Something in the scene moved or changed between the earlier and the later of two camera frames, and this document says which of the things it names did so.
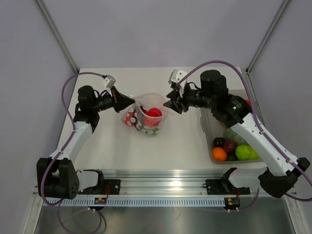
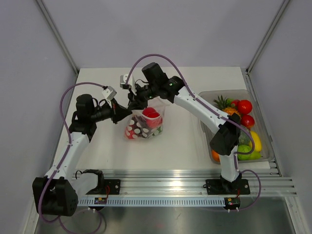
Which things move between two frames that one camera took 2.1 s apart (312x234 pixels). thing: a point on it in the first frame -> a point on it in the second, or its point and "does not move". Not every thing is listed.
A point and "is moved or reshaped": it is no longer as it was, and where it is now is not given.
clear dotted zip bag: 147,114 is moved or reshaped
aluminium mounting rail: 164,182 does not move
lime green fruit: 243,152 does not move
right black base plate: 224,186 does not move
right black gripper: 176,106 -> 136,103
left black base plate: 113,185 does not move
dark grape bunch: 142,108 is moved or reshaped
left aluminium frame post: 58,34 does not move
